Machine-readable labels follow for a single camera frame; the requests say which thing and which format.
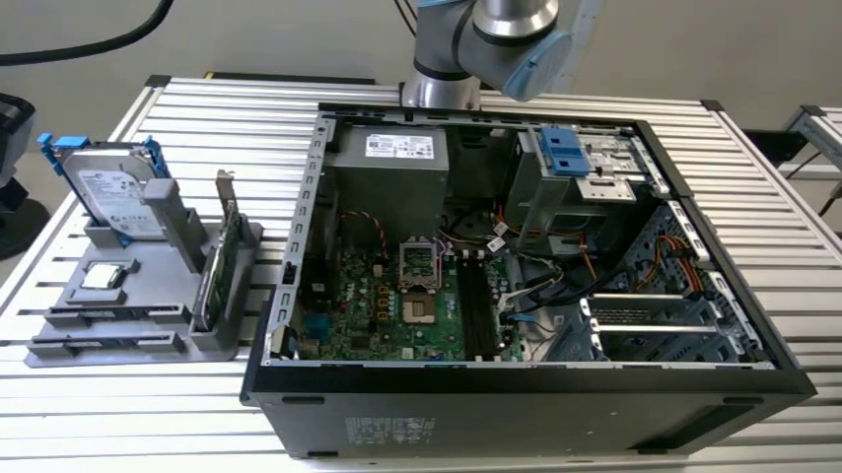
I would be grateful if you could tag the grey parts rack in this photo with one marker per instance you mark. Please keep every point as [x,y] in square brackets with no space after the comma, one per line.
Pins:
[151,276]

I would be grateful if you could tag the black round floor object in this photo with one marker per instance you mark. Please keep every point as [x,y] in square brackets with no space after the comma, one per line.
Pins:
[23,231]

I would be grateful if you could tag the grey power supply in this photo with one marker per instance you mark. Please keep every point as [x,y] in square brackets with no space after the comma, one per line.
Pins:
[389,197]

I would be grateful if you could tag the black RAM slot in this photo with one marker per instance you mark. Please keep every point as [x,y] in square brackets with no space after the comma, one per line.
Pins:
[486,305]
[469,305]

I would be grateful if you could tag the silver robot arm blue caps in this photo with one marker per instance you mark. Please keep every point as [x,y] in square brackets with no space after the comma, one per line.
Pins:
[487,44]

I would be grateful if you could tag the dark RAM stick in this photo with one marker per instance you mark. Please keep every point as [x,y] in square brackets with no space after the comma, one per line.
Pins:
[119,312]

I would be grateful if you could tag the grey metal drive cage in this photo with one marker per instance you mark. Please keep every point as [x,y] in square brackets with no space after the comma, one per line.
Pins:
[546,197]

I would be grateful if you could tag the black PC case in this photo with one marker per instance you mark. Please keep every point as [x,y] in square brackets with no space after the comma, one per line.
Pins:
[461,419]

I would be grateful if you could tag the CPU socket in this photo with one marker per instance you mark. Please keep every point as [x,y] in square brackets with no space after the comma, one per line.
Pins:
[419,309]

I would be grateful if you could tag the silver CPU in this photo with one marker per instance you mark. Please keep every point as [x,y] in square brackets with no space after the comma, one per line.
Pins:
[100,277]

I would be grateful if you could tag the metal slat side table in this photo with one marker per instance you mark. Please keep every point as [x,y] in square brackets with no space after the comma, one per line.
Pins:
[818,128]

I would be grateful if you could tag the hard disk in blue carrier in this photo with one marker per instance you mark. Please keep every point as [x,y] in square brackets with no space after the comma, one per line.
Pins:
[108,192]

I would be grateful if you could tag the grey metal disk bay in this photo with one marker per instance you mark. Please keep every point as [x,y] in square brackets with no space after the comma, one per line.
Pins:
[658,327]

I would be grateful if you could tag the green motherboard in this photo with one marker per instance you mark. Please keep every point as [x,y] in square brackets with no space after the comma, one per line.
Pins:
[355,315]

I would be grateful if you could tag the green graphics card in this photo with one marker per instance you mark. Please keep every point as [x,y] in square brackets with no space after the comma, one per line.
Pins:
[220,266]

